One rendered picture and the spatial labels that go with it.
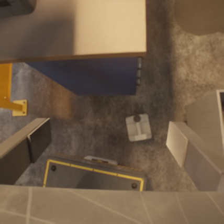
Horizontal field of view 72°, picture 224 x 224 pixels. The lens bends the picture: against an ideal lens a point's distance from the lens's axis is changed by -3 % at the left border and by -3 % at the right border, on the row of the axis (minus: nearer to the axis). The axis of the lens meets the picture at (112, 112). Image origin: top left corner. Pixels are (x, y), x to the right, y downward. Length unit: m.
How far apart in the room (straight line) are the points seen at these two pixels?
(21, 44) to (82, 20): 0.20
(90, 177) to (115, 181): 0.17
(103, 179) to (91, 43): 0.85
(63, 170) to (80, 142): 0.36
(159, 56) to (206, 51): 0.40
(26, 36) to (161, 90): 1.11
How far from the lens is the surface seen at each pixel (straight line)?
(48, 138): 0.17
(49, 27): 0.56
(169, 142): 0.17
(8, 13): 0.41
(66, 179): 1.17
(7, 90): 1.65
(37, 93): 1.67
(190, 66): 1.54
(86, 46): 0.48
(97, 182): 1.11
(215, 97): 0.92
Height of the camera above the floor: 1.35
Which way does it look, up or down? 80 degrees down
